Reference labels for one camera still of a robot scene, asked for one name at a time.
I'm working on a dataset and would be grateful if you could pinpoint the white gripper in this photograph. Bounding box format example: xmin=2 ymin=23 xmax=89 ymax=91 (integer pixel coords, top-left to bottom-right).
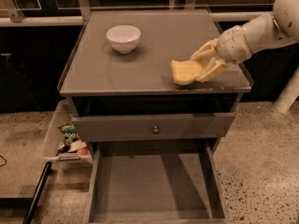
xmin=191 ymin=25 xmax=252 ymax=83

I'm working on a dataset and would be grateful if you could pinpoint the yellow sponge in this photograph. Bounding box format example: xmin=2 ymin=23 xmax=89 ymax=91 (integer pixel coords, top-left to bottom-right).
xmin=171 ymin=60 xmax=207 ymax=86

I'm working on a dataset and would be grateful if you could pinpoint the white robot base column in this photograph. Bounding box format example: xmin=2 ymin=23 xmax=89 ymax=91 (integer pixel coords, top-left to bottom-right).
xmin=274 ymin=76 xmax=299 ymax=113

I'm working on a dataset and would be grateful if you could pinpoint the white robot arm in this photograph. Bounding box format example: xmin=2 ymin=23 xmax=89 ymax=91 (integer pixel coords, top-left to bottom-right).
xmin=191 ymin=0 xmax=299 ymax=83

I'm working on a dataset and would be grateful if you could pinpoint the grey top drawer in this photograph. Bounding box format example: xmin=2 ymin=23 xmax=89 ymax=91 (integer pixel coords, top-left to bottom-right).
xmin=72 ymin=113 xmax=235 ymax=142

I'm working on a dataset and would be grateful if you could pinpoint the round metal drawer knob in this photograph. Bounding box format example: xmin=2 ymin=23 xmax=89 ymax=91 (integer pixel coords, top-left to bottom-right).
xmin=152 ymin=126 xmax=160 ymax=134

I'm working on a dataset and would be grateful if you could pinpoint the grey drawer cabinet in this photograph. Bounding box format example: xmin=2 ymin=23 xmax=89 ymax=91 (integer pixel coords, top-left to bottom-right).
xmin=57 ymin=8 xmax=254 ymax=224

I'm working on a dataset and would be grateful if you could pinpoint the grey open middle drawer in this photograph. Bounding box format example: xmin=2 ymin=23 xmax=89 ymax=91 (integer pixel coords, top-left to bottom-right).
xmin=83 ymin=140 xmax=231 ymax=224

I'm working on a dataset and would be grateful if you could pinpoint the white ceramic bowl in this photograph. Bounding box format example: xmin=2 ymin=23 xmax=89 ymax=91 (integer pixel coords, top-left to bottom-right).
xmin=106 ymin=25 xmax=141 ymax=54

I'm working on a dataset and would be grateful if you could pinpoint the white and red packet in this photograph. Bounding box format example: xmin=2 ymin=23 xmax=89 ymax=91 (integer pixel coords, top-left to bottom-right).
xmin=58 ymin=140 xmax=88 ymax=155

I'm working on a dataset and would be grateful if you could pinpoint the green snack bag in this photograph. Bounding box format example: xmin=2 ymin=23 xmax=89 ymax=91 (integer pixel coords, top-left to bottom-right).
xmin=58 ymin=123 xmax=79 ymax=146

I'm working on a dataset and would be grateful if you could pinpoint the clear plastic bin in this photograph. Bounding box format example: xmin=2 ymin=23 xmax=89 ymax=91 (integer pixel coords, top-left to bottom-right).
xmin=42 ymin=100 xmax=93 ymax=165

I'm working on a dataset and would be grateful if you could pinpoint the white metal railing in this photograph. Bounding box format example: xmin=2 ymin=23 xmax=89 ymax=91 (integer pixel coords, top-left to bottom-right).
xmin=0 ymin=0 xmax=276 ymax=26

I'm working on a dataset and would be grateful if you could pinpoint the black pole on floor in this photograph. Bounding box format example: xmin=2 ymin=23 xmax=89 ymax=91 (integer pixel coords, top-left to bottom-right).
xmin=22 ymin=161 xmax=52 ymax=224

